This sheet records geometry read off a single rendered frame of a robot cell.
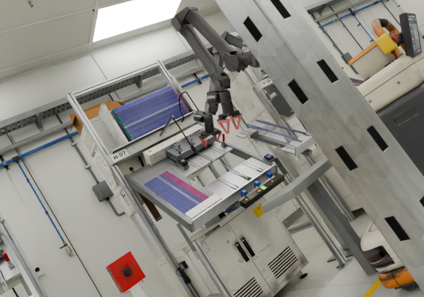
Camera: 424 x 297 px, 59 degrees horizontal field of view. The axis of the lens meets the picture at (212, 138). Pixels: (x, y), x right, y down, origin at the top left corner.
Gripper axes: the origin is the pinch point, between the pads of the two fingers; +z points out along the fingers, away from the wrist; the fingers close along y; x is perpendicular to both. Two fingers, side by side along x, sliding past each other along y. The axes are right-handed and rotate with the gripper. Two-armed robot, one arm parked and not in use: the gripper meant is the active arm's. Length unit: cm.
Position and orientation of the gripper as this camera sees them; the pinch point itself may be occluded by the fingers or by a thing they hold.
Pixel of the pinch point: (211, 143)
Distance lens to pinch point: 241.8
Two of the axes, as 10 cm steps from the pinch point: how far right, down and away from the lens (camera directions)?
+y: -7.7, 3.8, -5.2
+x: 6.3, 3.2, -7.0
